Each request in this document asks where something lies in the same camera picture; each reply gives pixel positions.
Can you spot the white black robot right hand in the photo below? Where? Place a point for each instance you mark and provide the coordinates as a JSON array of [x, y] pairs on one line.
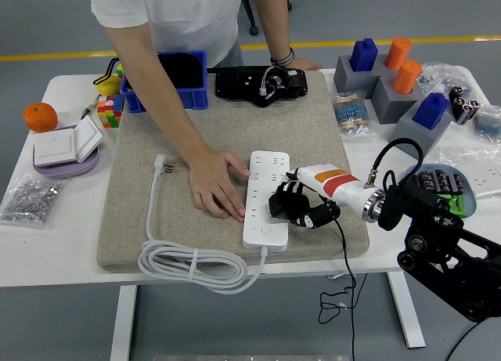
[[336, 185]]

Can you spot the person's right hand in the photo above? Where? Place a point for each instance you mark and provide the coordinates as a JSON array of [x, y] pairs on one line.
[[213, 181]]

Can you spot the person's left hand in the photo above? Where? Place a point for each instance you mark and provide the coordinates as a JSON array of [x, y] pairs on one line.
[[305, 64]]

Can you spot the black power adapter plug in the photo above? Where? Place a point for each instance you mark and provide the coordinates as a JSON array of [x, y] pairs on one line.
[[289, 210]]

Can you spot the white power strip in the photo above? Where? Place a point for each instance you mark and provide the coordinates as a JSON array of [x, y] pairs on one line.
[[266, 235]]

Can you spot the person's left forearm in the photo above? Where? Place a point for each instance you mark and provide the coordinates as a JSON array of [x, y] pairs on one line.
[[274, 24]]

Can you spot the person's right forearm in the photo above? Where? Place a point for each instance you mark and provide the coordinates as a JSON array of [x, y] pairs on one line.
[[164, 102]]

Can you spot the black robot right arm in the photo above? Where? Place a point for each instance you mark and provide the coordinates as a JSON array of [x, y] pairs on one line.
[[430, 220]]

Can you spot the black wristband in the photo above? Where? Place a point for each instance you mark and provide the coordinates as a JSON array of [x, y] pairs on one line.
[[283, 59]]

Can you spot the wide grey holder block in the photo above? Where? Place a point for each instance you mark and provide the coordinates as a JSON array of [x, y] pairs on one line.
[[348, 83]]

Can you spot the blue square peg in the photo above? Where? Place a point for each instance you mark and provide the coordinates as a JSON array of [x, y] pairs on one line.
[[364, 55], [430, 112]]

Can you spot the black office chair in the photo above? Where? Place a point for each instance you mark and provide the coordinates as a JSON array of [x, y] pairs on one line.
[[253, 29]]

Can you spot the grey-brown mat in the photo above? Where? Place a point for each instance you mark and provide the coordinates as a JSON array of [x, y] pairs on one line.
[[254, 130]]

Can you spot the bag of resistors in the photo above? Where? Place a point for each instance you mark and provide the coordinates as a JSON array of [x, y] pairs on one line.
[[350, 114]]

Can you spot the black electronic device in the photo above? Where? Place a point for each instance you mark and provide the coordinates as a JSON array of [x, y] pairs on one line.
[[235, 83]]

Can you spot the blue plastic bin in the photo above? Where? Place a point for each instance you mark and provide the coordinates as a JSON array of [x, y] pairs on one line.
[[195, 96]]

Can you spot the dark brown capacitor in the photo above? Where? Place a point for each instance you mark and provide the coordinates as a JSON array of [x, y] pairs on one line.
[[441, 180], [426, 181], [457, 181]]

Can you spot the orange cylinder peg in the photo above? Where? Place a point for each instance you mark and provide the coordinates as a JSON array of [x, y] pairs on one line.
[[407, 77], [397, 53]]

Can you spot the pile of green pegs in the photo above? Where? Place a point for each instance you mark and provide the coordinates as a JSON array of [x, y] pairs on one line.
[[458, 206]]

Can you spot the person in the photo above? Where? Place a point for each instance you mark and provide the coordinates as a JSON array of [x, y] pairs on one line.
[[188, 16]]

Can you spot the light blue plate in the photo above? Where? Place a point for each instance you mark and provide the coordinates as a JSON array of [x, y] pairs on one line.
[[469, 204]]

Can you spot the clear bag of blue parts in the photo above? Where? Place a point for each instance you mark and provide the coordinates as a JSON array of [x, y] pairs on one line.
[[489, 124], [442, 75]]

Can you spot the yellow toy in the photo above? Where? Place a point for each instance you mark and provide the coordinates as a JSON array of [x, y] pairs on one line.
[[107, 87]]

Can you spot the small colourful puzzle cube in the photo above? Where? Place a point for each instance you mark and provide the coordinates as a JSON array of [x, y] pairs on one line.
[[119, 70]]

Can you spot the purple plate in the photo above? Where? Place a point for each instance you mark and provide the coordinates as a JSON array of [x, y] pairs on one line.
[[66, 171]]

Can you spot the white table leg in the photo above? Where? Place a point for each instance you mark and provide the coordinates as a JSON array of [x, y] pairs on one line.
[[123, 322], [407, 318]]

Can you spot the bag of metal nuts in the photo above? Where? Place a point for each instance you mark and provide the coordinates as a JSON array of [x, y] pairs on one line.
[[29, 200]]

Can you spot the orange fruit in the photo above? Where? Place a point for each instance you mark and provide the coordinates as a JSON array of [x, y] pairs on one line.
[[39, 118]]

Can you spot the white wall switch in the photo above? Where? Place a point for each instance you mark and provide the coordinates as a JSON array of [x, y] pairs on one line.
[[88, 136], [52, 147]]

